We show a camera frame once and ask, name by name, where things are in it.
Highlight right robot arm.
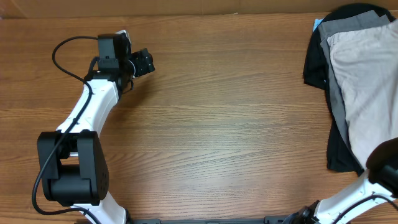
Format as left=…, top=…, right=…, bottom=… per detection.
left=289, top=138, right=397, bottom=224

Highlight grey shorts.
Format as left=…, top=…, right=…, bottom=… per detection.
left=317, top=9, right=391, bottom=150

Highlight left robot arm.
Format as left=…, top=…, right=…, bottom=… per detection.
left=31, top=30, right=155, bottom=224

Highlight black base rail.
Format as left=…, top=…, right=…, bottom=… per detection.
left=126, top=214, right=294, bottom=224

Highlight black garment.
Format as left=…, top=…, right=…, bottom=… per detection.
left=303, top=3, right=396, bottom=175

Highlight beige khaki shorts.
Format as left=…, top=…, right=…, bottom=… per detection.
left=327, top=21, right=397, bottom=166

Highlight light blue garment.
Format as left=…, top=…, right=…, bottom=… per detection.
left=313, top=18, right=323, bottom=32

